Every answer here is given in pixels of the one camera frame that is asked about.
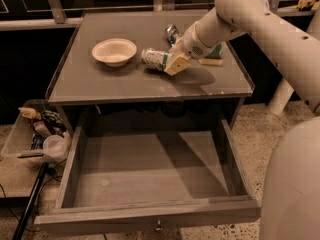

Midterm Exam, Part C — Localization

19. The snack bags pile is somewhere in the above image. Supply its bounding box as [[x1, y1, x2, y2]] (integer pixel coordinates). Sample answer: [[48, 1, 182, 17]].
[[19, 107, 66, 150]]

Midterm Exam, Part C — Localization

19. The open grey wooden drawer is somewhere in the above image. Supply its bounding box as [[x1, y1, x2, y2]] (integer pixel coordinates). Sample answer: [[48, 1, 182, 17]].
[[35, 120, 261, 236]]

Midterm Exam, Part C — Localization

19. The green yellow sponge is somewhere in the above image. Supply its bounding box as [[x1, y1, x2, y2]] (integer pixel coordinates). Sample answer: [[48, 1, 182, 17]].
[[198, 44, 222, 66]]

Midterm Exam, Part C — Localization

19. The metal drawer knob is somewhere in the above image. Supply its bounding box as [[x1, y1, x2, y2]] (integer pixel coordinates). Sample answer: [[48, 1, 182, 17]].
[[154, 220, 164, 232]]

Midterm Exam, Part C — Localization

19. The grey cabinet counter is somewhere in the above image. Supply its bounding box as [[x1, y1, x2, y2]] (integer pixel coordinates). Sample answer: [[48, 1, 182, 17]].
[[47, 10, 254, 130]]

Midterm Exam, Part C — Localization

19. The white paper bowl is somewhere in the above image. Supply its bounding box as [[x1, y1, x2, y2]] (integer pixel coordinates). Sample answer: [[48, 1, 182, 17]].
[[92, 38, 137, 68]]

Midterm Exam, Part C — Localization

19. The metal railing frame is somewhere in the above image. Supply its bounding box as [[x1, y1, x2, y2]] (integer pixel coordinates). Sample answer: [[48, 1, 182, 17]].
[[0, 0, 320, 32]]

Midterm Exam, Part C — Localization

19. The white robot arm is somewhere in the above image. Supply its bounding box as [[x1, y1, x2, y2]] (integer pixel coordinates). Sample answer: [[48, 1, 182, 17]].
[[164, 0, 320, 240]]

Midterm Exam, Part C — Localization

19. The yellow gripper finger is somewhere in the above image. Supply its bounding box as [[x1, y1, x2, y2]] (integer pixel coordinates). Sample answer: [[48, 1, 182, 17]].
[[164, 53, 191, 76], [168, 38, 183, 54]]

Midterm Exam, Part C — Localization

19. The yellow object on rail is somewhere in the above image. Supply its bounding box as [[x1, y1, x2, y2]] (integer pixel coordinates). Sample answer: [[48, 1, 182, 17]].
[[297, 0, 319, 11]]

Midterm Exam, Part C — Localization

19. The silver blue soda can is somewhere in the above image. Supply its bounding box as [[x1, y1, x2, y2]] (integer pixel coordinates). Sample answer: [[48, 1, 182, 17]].
[[165, 24, 181, 47]]

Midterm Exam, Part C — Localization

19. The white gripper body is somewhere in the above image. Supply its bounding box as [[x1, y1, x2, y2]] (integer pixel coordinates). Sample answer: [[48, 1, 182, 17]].
[[181, 22, 213, 59]]

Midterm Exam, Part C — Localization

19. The clear plastic cup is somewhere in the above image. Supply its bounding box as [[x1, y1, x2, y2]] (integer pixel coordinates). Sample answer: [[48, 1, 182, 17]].
[[43, 135, 67, 162]]

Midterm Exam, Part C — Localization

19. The black tripod leg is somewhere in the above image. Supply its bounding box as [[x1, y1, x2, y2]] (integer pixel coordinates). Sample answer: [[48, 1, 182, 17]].
[[12, 163, 49, 240]]

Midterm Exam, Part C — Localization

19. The green white 7up can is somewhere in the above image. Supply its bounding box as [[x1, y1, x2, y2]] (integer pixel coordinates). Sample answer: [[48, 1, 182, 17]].
[[141, 48, 174, 71]]

